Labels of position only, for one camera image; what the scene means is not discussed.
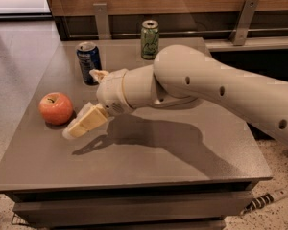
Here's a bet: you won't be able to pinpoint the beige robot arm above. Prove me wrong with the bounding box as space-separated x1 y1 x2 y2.
62 45 288 145

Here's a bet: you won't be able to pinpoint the green soda can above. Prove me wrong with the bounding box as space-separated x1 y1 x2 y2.
141 20 159 59

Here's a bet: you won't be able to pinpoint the metal rail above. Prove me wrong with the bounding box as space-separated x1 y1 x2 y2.
68 28 288 40

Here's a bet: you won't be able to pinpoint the red orange apple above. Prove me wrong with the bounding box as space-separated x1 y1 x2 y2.
38 92 73 126

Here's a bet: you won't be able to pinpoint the metal bracket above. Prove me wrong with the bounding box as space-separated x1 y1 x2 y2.
229 0 259 46
93 3 111 40

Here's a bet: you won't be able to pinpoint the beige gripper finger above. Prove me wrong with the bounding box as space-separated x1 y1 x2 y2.
89 69 108 83
62 102 108 140

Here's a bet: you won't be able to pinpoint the left metal bracket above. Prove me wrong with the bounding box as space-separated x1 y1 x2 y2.
93 3 111 40

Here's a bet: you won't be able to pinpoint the blue soda can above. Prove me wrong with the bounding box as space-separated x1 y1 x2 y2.
76 41 102 85

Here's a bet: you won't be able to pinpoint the grey cabinet drawer front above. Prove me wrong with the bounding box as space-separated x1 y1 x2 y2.
13 191 252 227

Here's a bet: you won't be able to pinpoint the right metal bracket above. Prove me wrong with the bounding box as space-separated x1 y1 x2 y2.
229 0 259 46

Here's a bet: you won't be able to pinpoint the grey side ledge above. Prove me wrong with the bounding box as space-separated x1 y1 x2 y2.
204 36 288 52

